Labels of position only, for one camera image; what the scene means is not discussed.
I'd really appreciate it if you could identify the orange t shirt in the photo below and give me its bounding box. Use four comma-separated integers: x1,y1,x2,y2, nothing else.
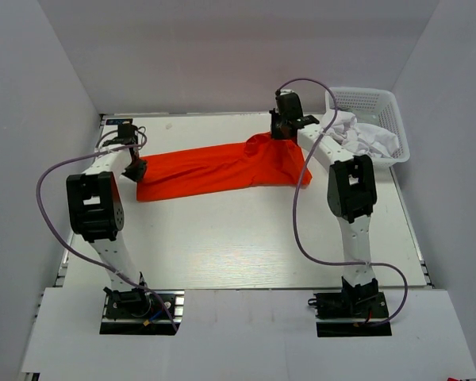
136,133,312,202

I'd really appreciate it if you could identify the white t shirt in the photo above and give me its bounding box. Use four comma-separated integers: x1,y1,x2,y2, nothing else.
326,111,400,159

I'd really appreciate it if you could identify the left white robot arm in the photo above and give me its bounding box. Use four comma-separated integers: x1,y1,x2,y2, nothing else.
66,121,152,317

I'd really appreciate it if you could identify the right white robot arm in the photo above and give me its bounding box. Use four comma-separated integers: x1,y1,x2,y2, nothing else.
270,90,378,317

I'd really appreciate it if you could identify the blue black table label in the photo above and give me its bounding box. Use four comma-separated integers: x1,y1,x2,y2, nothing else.
105,118,133,125

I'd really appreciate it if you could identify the white plastic basket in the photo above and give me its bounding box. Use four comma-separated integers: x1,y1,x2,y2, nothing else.
331,87,410,168

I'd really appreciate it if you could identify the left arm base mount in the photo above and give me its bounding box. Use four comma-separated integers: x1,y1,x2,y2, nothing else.
99,287,185,336

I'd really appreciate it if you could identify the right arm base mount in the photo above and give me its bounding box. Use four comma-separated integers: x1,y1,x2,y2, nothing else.
307,292,392,338

